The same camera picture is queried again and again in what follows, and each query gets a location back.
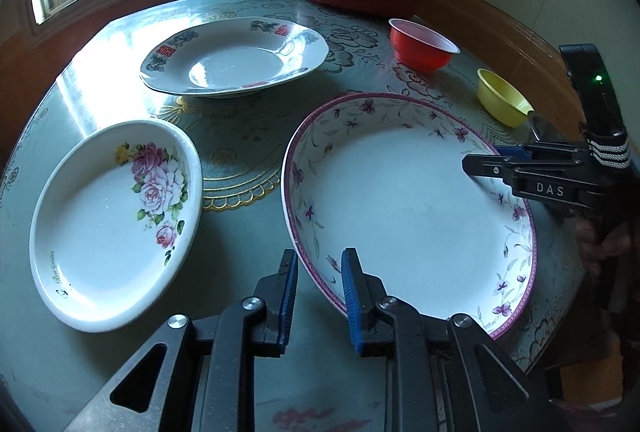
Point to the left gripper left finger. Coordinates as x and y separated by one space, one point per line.
198 374

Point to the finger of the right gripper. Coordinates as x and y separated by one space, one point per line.
492 166
514 151

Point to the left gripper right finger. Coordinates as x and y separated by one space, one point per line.
441 374

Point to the yellow plastic bowl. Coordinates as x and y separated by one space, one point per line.
503 101

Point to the large purple-rimmed floral plate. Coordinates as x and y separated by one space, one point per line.
382 174

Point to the red plastic bowl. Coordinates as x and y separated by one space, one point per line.
420 47

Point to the white rose oval dish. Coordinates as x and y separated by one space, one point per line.
115 222

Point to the white plate red characters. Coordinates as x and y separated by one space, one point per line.
233 57

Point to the stainless steel bowl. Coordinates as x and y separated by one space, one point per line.
542 130

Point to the right hand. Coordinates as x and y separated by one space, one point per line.
596 248

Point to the floral plastic tablecloth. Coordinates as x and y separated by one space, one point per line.
49 371

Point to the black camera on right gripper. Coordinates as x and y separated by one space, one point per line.
603 128

